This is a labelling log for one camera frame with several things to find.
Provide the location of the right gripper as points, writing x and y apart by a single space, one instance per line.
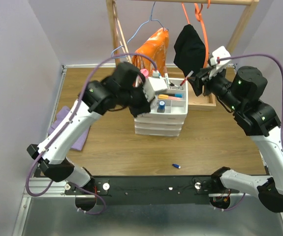
202 77

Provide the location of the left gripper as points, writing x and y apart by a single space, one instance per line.
144 107

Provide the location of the red clear pen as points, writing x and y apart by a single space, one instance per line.
180 86

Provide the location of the black teal highlighter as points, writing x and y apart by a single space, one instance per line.
178 95

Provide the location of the blue lid small jar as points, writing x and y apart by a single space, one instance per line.
161 106

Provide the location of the yellow pink highlighter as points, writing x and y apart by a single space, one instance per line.
167 97

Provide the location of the black white thin marker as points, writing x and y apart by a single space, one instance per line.
172 84

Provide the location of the pink lid pen tube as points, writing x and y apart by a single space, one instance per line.
145 72

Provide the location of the small blue cap piece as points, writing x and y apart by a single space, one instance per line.
176 166

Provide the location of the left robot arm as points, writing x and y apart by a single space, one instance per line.
126 87

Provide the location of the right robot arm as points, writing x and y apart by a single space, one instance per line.
259 121

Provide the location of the white drawer organizer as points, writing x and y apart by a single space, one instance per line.
170 122

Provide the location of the black garment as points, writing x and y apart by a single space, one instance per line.
190 51

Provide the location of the orange patterned cloth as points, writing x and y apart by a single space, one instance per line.
155 48

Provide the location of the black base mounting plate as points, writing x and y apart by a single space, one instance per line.
151 190

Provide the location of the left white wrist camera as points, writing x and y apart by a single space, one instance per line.
154 85

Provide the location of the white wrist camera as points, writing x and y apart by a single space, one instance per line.
219 60
154 85

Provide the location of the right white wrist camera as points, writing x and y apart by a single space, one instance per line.
219 60

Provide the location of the blue wire hanger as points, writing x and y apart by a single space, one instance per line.
150 19

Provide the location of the aluminium frame rail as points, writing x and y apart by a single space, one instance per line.
45 186

